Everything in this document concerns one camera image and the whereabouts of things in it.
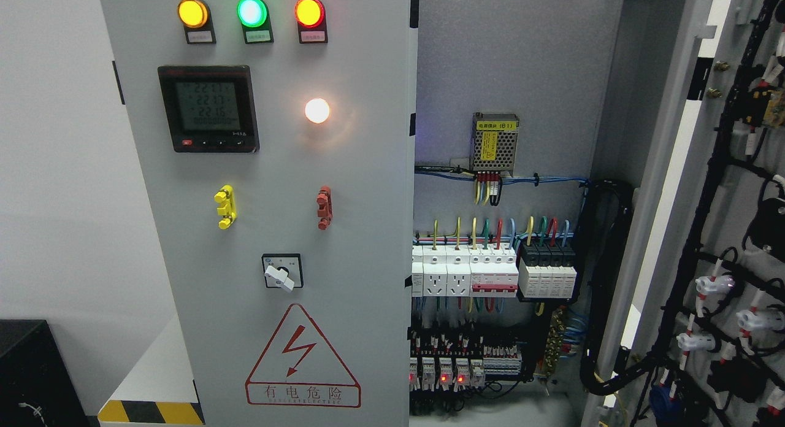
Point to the black white surge protector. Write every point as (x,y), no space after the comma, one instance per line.
(546,273)

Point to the white rotary selector switch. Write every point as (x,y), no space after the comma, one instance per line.
(282,271)

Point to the yellow indicator light left door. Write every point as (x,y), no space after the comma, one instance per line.
(197,20)

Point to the lower relay module row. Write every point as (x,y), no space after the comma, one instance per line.
(462,358)

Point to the white socket breaker row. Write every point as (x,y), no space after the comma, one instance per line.
(458,272)

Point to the red terminal connector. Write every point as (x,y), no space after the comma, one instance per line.
(324,203)

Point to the red indicator light left door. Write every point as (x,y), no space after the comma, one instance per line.
(311,22)

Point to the black digital power meter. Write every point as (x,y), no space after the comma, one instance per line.
(210,109)

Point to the red electrical warning sticker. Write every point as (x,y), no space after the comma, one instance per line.
(300,367)

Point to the white indicator light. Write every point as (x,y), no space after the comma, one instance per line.
(317,110)

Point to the green indicator light left door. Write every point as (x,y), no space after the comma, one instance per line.
(255,20)

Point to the yellow terminal connector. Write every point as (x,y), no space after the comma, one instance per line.
(226,206)

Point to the grey cabinet door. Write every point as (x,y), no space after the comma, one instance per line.
(355,272)
(710,336)

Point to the metal mesh power supply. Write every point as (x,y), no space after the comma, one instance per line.
(495,137)

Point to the black box lower left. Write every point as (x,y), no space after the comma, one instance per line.
(36,389)

